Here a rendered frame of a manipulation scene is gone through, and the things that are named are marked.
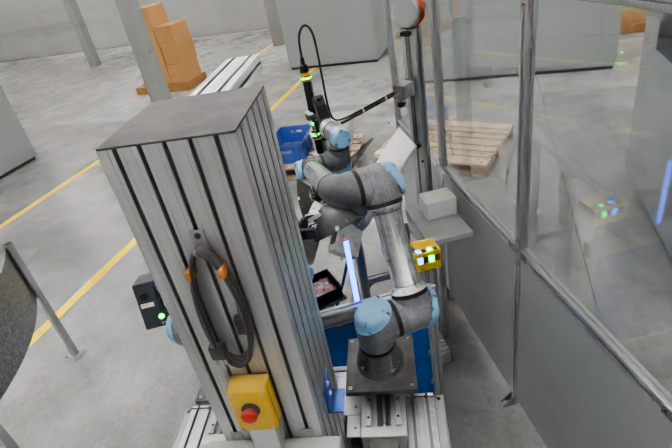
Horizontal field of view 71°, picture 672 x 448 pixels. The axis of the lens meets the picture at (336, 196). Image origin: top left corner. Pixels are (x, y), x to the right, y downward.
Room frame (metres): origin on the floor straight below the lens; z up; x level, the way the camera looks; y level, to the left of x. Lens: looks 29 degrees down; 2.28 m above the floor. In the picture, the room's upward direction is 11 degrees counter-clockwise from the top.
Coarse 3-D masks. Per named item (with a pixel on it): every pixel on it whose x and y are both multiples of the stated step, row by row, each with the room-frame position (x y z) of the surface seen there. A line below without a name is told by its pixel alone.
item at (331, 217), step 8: (320, 208) 1.89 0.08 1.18; (328, 208) 1.87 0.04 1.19; (336, 208) 1.85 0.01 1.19; (328, 216) 1.80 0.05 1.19; (336, 216) 1.78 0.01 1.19; (344, 216) 1.76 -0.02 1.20; (352, 216) 1.73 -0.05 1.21; (320, 224) 1.77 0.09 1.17; (328, 224) 1.74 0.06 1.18; (336, 224) 1.72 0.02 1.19; (344, 224) 1.70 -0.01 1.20; (320, 232) 1.72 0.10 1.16; (328, 232) 1.70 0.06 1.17
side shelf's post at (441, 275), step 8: (440, 248) 2.10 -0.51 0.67; (440, 272) 2.08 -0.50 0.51; (440, 280) 2.08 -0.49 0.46; (440, 288) 2.08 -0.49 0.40; (440, 296) 2.08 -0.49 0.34; (440, 304) 2.09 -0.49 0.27; (440, 312) 2.11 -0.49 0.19; (440, 320) 2.12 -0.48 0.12; (448, 320) 2.09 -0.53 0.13; (448, 328) 2.09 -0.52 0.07; (448, 336) 2.09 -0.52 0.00
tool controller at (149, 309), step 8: (136, 280) 1.51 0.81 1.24; (144, 280) 1.49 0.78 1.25; (152, 280) 1.47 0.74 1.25; (136, 288) 1.46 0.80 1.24; (144, 288) 1.46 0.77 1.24; (152, 288) 1.46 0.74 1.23; (136, 296) 1.45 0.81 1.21; (144, 296) 1.44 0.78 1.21; (152, 296) 1.45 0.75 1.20; (160, 296) 1.45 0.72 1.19; (144, 304) 1.44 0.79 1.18; (152, 304) 1.44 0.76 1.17; (144, 312) 1.43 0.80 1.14; (152, 312) 1.43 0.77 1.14; (160, 312) 1.44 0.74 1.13; (144, 320) 1.42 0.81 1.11; (152, 320) 1.43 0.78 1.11; (160, 320) 1.43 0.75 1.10; (152, 328) 1.42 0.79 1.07
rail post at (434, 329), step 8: (432, 328) 1.59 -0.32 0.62; (432, 336) 1.59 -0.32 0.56; (432, 344) 1.59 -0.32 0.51; (432, 352) 1.60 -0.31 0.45; (440, 352) 1.59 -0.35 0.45; (440, 360) 1.59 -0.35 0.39; (440, 368) 1.59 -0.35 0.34; (440, 376) 1.59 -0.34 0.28; (440, 384) 1.59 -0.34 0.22; (440, 392) 1.60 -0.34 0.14
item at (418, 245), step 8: (424, 240) 1.65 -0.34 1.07; (432, 240) 1.64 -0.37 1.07; (416, 248) 1.60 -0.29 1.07; (432, 248) 1.58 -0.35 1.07; (416, 256) 1.55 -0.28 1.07; (424, 256) 1.56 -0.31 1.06; (440, 256) 1.56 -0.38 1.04; (416, 264) 1.55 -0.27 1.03; (424, 264) 1.56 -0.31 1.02; (432, 264) 1.56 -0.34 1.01; (440, 264) 1.56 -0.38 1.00
